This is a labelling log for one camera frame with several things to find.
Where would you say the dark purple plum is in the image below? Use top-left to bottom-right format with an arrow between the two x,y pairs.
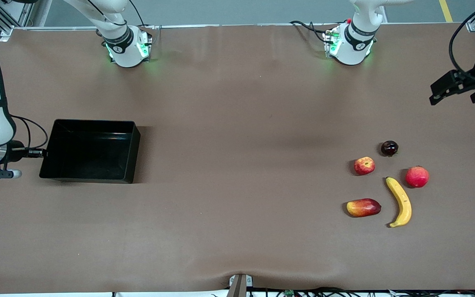
381,140 -> 399,157

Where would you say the small red apple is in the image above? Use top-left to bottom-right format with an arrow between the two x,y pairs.
353,156 -> 376,177

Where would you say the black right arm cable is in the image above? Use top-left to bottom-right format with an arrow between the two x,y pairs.
11,115 -> 49,151

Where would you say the red round peach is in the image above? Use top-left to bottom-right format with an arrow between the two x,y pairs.
405,165 -> 430,189

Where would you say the black base cable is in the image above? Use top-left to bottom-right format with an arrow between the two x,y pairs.
290,20 -> 329,44

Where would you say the red yellow mango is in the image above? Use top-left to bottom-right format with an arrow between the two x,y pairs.
346,198 -> 382,218

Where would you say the brown table mat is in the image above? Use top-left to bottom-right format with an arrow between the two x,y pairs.
0,23 -> 475,294

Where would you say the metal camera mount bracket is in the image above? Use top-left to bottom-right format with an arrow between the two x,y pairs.
228,274 -> 253,297

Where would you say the black plastic tray box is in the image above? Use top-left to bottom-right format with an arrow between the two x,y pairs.
39,119 -> 141,184

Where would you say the yellow banana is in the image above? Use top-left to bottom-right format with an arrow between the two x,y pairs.
385,177 -> 412,228

